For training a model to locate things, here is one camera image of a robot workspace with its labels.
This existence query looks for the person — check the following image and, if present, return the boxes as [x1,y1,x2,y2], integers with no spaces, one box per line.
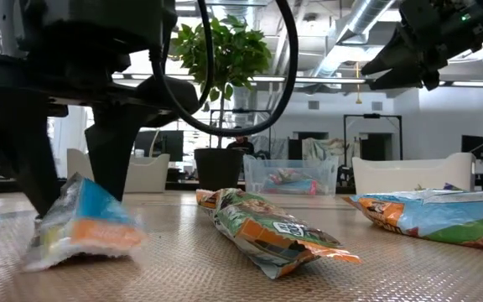
[226,125,256,157]

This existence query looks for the green potted plant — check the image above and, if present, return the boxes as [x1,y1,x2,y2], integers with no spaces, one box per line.
[169,14,273,150]

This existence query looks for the black looped cable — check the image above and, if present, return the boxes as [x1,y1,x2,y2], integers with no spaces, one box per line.
[148,0,300,138]

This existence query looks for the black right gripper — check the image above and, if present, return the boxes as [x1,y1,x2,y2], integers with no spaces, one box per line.
[360,0,483,92]

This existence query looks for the pale blue granola bar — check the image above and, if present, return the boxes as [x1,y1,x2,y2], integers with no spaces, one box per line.
[343,187,483,254]

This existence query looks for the green white granola bar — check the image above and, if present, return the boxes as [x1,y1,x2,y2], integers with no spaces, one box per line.
[273,167,312,182]

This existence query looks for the silver ventilation duct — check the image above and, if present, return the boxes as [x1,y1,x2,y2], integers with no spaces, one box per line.
[308,0,397,81]

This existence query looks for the black plant pot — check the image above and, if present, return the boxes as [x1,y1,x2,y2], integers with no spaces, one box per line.
[193,147,246,193]

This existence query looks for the clear plastic bin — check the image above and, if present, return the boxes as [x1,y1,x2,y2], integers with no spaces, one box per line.
[242,154,340,197]

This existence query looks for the green blue granola bar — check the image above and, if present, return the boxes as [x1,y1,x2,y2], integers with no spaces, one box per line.
[440,181,465,193]

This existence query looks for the green orange granola bar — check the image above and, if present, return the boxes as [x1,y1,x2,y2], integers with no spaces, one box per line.
[194,187,363,281]

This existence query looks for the white plastic bin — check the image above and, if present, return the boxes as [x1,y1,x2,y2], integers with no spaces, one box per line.
[351,151,477,195]
[65,148,171,195]

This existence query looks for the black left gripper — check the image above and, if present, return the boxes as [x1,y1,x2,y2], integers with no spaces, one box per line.
[0,0,200,220]

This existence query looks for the black metal gantry frame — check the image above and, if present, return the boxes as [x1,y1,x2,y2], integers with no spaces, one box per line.
[342,112,404,169]

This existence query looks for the bright blue granola bar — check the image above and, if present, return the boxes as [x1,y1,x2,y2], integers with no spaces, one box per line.
[22,171,148,273]

